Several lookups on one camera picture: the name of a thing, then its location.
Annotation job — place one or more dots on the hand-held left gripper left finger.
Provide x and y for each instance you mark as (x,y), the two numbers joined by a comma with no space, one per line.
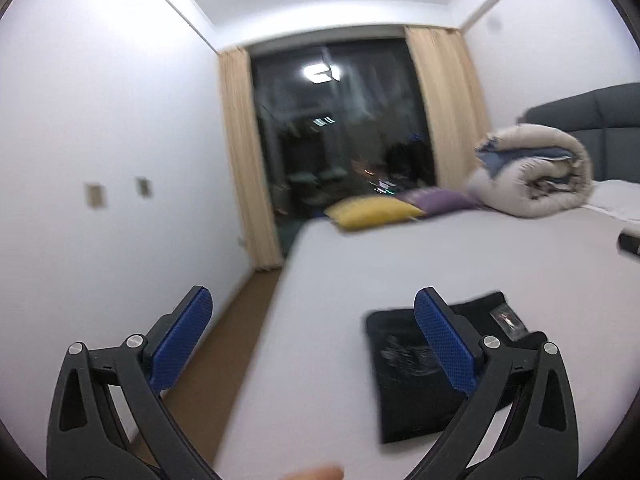
(182,340)

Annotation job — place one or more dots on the dark window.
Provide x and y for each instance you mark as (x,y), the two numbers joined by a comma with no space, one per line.
(320,135)

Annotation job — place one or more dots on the person's left hand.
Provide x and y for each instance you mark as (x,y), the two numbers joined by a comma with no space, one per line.
(315,474)

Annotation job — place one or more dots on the rolled beige duvet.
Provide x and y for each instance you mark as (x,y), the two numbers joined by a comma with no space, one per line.
(530,175)

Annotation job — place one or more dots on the wall outlet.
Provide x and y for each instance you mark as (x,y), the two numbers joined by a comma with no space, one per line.
(143,187)
(95,195)

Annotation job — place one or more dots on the yellow pillow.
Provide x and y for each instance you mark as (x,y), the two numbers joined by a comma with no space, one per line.
(370,211)

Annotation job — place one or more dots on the black t-shirt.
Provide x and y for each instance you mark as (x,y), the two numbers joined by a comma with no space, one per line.
(400,395)

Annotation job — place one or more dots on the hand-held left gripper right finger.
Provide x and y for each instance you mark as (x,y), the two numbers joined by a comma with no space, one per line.
(442,340)

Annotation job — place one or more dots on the beige curtain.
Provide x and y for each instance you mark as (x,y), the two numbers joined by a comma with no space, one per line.
(450,100)
(247,160)

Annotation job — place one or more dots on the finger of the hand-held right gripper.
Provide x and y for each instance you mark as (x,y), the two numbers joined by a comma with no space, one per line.
(631,244)

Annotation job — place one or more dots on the white pillow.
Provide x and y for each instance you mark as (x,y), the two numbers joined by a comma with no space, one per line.
(617,200)

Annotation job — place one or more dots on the white bed mattress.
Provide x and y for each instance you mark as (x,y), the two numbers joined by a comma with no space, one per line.
(350,270)

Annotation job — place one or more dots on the dark grey headboard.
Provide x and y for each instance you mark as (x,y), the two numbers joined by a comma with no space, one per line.
(600,110)

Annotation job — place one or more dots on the purple pillow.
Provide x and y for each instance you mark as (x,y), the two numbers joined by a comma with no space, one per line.
(440,201)

